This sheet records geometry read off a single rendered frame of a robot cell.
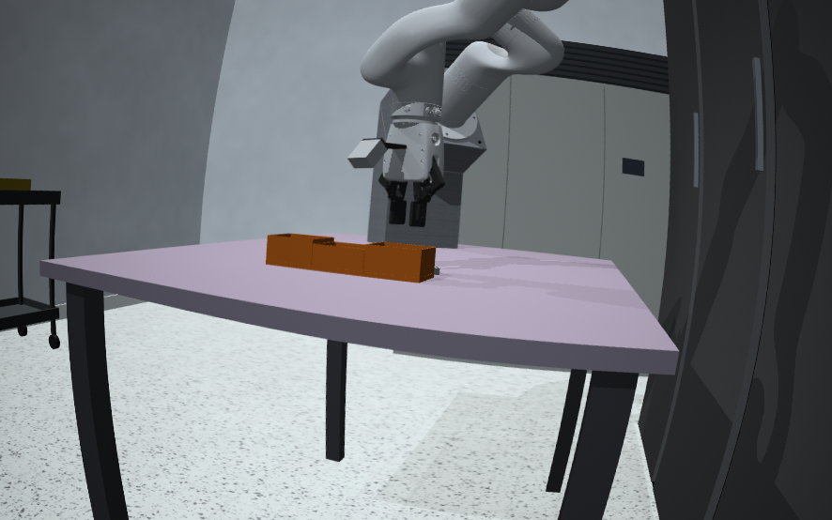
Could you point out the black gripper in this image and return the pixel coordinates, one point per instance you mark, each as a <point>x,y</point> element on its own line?
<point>422,160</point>

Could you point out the orange bin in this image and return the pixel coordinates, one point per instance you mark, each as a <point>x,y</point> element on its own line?
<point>407,263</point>

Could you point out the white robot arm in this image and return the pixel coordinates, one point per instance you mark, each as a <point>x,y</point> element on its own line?
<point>418,85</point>

